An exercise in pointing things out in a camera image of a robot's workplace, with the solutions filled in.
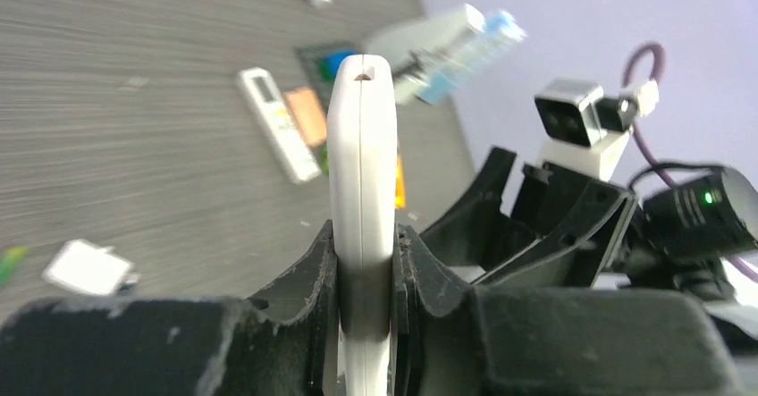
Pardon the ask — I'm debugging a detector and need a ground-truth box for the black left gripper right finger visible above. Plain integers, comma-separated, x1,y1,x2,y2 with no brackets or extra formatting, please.
392,225,746,395

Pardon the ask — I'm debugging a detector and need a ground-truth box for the green owl toy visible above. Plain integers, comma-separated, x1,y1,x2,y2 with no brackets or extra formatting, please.
318,144,329,174

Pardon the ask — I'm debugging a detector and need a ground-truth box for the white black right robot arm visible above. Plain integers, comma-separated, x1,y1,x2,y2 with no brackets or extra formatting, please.
422,147,757,301

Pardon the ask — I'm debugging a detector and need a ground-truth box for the white metronome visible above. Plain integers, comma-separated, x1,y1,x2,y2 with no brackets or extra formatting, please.
359,4,485,105

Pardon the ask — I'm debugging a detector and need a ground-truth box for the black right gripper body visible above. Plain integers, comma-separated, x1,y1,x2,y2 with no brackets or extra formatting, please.
474,163,637,287

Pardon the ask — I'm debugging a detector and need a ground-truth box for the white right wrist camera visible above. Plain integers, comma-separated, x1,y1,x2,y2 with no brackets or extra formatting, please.
535,79,659,181

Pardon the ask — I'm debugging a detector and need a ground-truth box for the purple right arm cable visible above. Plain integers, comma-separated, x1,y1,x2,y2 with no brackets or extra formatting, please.
620,41,758,285

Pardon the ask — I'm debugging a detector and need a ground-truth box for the slim white remote control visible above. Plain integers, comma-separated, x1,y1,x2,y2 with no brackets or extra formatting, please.
237,67,322,184

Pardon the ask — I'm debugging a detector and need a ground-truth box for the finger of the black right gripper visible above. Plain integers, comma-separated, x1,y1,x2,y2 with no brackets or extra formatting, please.
421,147,517,266

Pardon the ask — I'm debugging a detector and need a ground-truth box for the grey building block baseplate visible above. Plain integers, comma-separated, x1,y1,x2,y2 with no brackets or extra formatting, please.
294,40,358,113

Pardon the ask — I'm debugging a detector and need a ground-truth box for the blue building brick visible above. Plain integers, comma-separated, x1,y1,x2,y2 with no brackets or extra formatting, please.
318,48,357,82

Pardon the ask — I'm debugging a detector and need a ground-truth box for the white battery cover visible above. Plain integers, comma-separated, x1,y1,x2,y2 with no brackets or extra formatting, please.
42,239,134,296

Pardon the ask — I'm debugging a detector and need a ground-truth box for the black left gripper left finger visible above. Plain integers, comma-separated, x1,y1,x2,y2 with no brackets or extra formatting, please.
1,223,338,395

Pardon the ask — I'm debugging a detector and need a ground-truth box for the white remote with red keypad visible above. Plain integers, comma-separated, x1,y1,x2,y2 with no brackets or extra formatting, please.
327,55,398,395

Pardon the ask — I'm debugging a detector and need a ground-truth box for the yellow triangular wooden piece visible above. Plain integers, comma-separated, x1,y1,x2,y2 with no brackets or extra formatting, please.
395,152,407,210

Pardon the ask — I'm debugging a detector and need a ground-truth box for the green battery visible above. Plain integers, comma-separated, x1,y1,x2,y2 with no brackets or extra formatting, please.
0,246,29,286

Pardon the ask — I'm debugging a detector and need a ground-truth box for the brown cork square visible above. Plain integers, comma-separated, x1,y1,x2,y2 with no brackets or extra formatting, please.
283,88,327,147

